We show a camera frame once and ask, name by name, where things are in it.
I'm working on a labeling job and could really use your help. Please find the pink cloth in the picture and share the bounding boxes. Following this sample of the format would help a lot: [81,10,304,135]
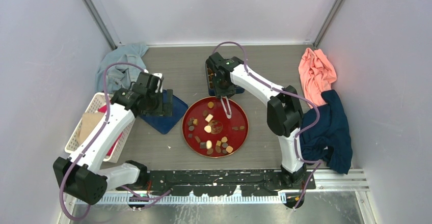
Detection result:
[298,48,337,106]

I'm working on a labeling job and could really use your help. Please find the white rectangular chocolate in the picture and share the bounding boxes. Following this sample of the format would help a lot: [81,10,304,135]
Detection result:
[205,114,213,122]

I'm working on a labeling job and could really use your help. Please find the white oval chocolate bottom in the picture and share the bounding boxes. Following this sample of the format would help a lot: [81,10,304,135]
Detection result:
[206,140,212,149]

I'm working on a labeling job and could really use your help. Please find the caramel cube chocolate bottom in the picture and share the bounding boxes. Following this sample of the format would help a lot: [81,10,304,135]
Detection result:
[226,146,233,153]

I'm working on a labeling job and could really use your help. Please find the white perforated basket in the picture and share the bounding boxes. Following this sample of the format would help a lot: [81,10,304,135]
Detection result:
[65,92,135,163]

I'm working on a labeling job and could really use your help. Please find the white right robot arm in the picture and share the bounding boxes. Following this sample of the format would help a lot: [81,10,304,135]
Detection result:
[206,52,306,189]

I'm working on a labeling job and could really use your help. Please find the magenta cloth in basket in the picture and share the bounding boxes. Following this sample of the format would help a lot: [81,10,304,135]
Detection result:
[98,104,123,157]

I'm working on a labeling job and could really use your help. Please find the dark navy cloth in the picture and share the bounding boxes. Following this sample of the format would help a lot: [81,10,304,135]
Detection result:
[300,90,353,174]

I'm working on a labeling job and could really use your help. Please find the red round tray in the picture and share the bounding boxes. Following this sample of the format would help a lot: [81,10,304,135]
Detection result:
[181,97,249,158]

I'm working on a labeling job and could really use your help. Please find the tan cloth in basket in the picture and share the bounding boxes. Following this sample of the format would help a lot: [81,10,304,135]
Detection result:
[77,112,104,145]

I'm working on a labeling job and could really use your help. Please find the blue box lid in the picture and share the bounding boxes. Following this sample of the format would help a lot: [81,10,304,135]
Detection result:
[140,95,188,134]

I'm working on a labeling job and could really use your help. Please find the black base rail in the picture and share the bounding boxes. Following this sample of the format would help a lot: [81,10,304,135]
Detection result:
[126,169,316,197]

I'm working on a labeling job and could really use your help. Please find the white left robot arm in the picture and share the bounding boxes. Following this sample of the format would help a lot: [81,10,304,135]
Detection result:
[53,72,173,205]

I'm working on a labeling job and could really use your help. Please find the metal tongs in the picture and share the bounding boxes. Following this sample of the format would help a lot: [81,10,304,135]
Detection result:
[221,96,232,119]

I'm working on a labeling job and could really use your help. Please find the light blue cloth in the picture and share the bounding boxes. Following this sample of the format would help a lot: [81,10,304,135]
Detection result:
[95,43,149,94]

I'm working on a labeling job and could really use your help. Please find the blue chocolate box with dividers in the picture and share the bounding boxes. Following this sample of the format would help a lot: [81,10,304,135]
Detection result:
[205,65,245,96]

